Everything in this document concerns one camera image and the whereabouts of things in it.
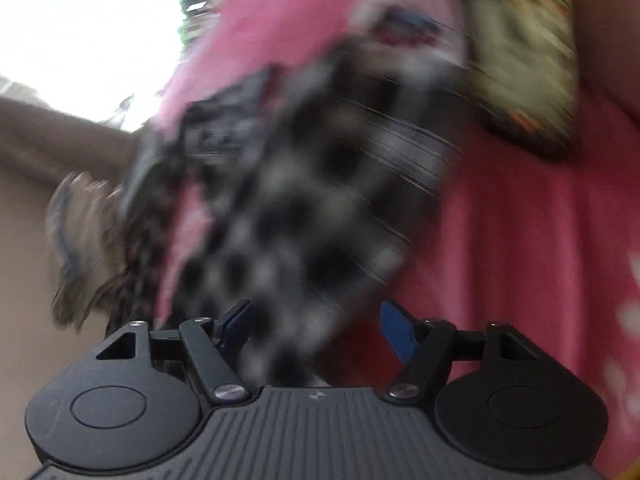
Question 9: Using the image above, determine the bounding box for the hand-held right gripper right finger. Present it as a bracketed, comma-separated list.
[379, 300, 541, 403]

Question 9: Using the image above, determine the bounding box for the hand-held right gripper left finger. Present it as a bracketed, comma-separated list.
[95, 299, 253, 404]

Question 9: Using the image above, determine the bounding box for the black white plaid shirt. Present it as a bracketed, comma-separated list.
[105, 35, 466, 386]

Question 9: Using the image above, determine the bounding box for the beige folded clothes stack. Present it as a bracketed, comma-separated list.
[44, 171, 133, 333]

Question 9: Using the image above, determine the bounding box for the pink floral blanket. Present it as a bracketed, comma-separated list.
[150, 0, 640, 480]

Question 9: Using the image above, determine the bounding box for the brown curtain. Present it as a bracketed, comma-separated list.
[0, 95, 141, 183]

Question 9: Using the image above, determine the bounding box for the green patterned pillow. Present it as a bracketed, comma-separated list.
[462, 0, 583, 163]

